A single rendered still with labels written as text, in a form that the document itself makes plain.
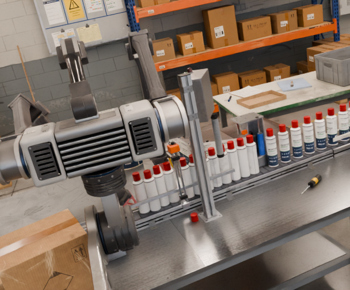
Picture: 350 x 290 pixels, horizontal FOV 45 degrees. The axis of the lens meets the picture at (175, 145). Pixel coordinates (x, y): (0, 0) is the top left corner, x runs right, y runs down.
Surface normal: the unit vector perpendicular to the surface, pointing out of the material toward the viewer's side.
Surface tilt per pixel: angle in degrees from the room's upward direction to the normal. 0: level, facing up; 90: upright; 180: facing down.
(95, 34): 89
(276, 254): 0
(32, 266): 90
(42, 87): 90
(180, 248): 0
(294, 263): 0
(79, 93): 44
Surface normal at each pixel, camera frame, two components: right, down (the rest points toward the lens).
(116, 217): 0.21, 0.32
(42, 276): 0.49, 0.23
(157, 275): -0.19, -0.91
